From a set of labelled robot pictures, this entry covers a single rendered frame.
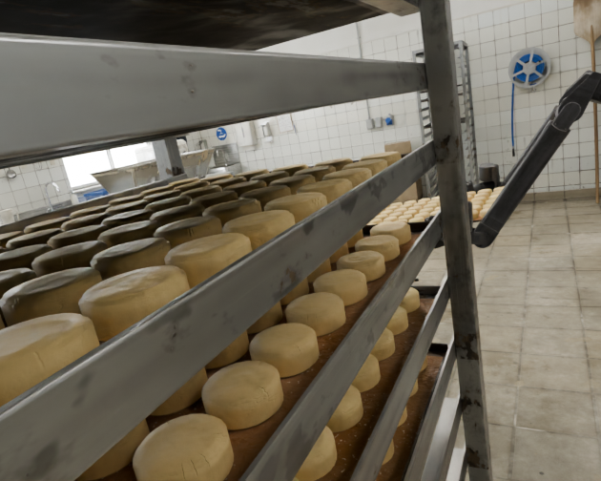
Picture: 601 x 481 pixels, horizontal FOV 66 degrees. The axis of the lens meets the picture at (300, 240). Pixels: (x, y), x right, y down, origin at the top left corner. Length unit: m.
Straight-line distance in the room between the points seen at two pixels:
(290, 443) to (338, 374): 0.07
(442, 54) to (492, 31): 5.24
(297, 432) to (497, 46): 5.65
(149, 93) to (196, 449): 0.17
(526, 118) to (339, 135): 2.21
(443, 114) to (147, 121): 0.46
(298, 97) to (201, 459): 0.20
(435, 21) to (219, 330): 0.48
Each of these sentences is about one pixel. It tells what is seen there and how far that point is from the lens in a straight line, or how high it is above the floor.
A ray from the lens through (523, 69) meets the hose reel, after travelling 5.76.
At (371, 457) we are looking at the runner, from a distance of 0.38.
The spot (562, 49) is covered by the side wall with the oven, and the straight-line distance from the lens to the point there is 5.80.
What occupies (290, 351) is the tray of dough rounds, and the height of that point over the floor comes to 1.24.
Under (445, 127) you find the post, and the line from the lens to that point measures 0.60.
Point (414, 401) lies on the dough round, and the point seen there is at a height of 1.04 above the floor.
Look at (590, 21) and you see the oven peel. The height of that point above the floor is 1.77.
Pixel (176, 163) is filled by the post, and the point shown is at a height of 1.35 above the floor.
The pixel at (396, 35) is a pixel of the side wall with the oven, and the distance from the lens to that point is 6.03.
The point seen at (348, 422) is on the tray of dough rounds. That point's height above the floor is 1.14.
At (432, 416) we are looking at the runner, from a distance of 0.56.
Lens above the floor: 1.39
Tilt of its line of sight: 15 degrees down
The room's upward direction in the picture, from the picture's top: 11 degrees counter-clockwise
